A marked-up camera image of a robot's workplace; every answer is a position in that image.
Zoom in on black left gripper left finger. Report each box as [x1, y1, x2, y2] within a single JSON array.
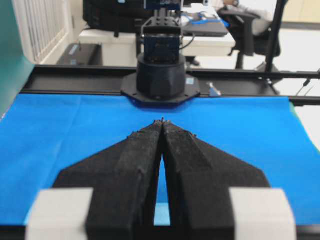
[[25, 119, 163, 240]]

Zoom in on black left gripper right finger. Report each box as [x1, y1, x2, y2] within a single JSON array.
[[161, 119, 298, 240]]

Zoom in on black vertical stand pole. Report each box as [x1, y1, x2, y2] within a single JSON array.
[[254, 0, 288, 72]]

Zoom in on blue table cloth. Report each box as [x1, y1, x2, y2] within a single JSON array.
[[0, 94, 320, 225]]

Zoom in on white desk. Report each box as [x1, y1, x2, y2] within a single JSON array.
[[78, 4, 236, 67]]

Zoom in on black case on floor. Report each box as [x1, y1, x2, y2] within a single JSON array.
[[56, 43, 103, 66]]

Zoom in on black office chair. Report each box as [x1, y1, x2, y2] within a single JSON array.
[[218, 8, 272, 70]]

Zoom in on black backpack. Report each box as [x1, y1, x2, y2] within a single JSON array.
[[83, 0, 154, 33]]

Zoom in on person in white shirt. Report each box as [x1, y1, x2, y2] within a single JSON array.
[[216, 0, 273, 36]]

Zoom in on black aluminium rail frame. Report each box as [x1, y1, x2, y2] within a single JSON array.
[[21, 65, 320, 106]]

